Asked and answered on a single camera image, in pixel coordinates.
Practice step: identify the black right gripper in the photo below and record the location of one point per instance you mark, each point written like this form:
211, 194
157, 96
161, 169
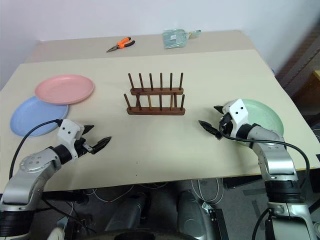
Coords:
226, 125

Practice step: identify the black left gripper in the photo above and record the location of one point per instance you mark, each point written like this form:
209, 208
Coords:
83, 148

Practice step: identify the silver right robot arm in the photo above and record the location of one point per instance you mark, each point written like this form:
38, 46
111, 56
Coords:
275, 160

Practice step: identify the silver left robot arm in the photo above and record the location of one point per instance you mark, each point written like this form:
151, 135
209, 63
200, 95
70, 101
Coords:
30, 162

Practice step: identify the wooden dish rack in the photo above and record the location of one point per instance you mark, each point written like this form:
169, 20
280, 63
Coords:
155, 112

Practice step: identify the green plate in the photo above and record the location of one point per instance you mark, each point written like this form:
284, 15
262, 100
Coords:
265, 115

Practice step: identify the pink plate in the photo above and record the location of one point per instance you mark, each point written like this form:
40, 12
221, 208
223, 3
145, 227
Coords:
63, 88

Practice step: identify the blue plate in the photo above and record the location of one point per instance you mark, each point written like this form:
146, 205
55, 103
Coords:
32, 120

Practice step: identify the dark rounded robot leg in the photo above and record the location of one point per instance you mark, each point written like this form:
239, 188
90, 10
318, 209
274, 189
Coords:
130, 212
192, 215

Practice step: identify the small clear plastic packet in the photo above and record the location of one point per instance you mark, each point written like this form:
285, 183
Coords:
194, 33

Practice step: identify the clear plastic bag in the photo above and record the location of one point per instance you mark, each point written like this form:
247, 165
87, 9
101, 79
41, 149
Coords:
173, 38

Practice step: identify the brown cabinet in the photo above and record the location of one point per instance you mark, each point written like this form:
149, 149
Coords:
300, 72

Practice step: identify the orange black pliers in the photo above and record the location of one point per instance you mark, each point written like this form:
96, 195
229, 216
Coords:
124, 43

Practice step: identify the dark rounded robot torso rim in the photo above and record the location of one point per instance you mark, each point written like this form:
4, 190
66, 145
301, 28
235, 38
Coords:
137, 235

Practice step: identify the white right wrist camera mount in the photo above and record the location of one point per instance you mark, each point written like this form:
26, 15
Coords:
238, 110

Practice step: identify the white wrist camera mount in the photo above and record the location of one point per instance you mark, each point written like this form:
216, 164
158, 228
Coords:
67, 128
238, 110

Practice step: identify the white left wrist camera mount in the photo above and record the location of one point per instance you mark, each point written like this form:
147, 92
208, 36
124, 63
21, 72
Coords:
67, 128

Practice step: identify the black metal bracket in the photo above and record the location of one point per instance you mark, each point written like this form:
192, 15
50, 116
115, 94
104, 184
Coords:
217, 222

